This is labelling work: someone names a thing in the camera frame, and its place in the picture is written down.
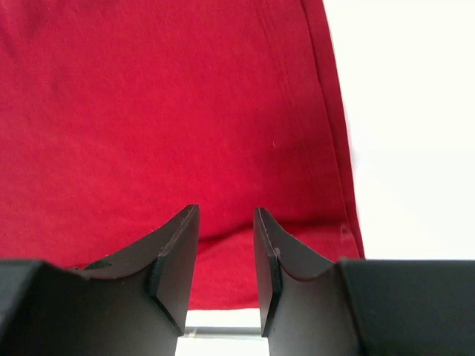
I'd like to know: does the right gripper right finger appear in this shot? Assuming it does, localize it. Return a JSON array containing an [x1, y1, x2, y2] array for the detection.
[[253, 208, 474, 355]]

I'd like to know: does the red t shirt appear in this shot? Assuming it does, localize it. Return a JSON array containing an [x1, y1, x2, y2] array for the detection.
[[1, 1, 364, 309]]

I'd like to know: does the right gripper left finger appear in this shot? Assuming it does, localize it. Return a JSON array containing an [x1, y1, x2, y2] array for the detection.
[[1, 205, 200, 355]]

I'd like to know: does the aluminium rail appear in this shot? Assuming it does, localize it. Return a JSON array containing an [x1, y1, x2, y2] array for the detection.
[[183, 326, 262, 339]]

